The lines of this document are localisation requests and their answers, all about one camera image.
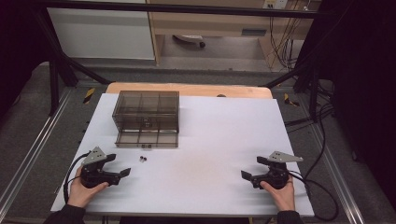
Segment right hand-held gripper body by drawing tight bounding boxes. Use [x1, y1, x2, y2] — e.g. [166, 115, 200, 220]
[250, 150, 304, 190]

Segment smoky transparent drawer box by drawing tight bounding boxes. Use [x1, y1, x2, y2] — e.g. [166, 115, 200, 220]
[111, 90, 180, 135]

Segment person's right hand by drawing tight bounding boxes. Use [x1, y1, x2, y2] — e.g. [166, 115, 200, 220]
[259, 175, 296, 212]

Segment black floor cables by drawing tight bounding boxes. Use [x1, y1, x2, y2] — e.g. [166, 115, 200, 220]
[284, 102, 336, 182]

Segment light wooden desk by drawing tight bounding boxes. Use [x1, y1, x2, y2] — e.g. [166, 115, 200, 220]
[145, 0, 322, 68]

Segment smoky transparent compartment drawer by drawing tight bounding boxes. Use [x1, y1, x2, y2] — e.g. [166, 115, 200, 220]
[114, 128, 179, 149]

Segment white cabinet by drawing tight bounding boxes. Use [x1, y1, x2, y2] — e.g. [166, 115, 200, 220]
[46, 7, 156, 61]

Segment yellow black tape strip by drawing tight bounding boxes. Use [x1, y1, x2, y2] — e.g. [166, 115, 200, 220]
[82, 87, 96, 105]
[283, 92, 301, 108]

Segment left hand-held gripper black cable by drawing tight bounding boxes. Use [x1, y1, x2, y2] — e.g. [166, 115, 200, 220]
[63, 151, 92, 204]

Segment hand-held gripper black cable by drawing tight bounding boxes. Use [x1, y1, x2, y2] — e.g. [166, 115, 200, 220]
[289, 170, 340, 222]
[63, 151, 92, 204]

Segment office chair caster base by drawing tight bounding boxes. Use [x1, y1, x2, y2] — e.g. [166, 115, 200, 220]
[172, 34, 206, 49]

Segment wall power outlet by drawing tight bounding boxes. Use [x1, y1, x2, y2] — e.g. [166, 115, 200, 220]
[262, 0, 290, 10]

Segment right hand-held gripper black cable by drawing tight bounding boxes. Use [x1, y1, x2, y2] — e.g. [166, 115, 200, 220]
[289, 170, 340, 222]

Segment person's left hand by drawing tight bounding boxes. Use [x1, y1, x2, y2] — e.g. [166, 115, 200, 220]
[66, 165, 110, 209]

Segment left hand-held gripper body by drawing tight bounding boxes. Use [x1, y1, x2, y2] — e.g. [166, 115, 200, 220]
[80, 147, 121, 189]

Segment aluminium floor rail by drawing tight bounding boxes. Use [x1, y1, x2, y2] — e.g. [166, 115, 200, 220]
[0, 88, 75, 217]
[309, 122, 366, 224]

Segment black curtain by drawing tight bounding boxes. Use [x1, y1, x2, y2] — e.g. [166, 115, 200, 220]
[0, 0, 52, 118]
[295, 0, 396, 214]

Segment hanging cable bundle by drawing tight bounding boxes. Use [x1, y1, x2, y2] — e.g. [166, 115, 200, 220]
[268, 8, 308, 72]

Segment white table cover sheet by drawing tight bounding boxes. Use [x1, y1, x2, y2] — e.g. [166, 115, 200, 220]
[50, 92, 316, 218]

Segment black metal frame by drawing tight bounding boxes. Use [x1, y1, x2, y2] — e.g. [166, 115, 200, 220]
[30, 0, 332, 123]

